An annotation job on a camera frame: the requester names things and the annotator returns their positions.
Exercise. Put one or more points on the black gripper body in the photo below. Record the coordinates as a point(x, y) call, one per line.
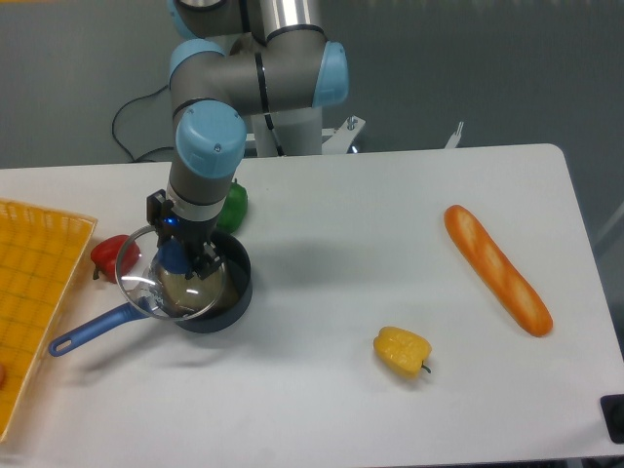
point(182, 227)

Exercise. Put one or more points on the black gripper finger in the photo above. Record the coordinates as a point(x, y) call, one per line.
point(210, 260)
point(195, 267)

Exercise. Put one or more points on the dark blue saucepan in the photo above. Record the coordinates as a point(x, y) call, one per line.
point(235, 258)

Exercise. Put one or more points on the glass lid blue knob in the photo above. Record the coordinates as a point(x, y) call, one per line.
point(147, 277)

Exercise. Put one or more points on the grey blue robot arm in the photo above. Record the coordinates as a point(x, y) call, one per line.
point(237, 59)

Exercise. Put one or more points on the bread slice in pot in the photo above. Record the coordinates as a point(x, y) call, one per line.
point(179, 297)

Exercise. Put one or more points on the green bell pepper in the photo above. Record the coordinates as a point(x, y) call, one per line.
point(235, 208)

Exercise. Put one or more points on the red bell pepper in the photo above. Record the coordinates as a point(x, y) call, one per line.
point(104, 257)

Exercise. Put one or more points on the yellow woven basket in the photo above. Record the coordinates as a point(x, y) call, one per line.
point(41, 249)

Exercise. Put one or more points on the yellow bell pepper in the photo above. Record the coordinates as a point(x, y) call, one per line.
point(403, 352)

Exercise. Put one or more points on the orange baguette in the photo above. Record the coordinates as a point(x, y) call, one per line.
point(508, 285)

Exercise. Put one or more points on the black corner device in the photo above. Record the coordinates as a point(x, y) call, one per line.
point(613, 411)

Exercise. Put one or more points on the white metal bracket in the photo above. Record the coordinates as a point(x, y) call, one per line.
point(455, 138)

